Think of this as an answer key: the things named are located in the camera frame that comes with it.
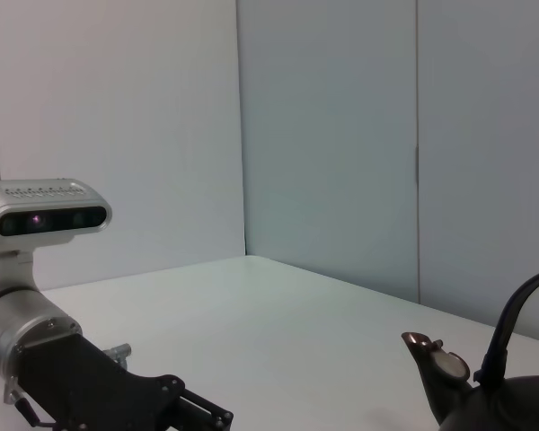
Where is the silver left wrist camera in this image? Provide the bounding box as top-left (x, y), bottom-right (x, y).
top-left (0, 178), bottom-right (113, 251)

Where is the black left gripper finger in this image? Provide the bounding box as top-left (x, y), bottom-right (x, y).
top-left (161, 388), bottom-right (234, 431)

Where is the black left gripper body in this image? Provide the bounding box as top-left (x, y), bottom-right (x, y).
top-left (15, 331), bottom-right (185, 431)

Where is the black round teapot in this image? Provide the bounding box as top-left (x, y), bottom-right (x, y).
top-left (401, 267), bottom-right (539, 431)

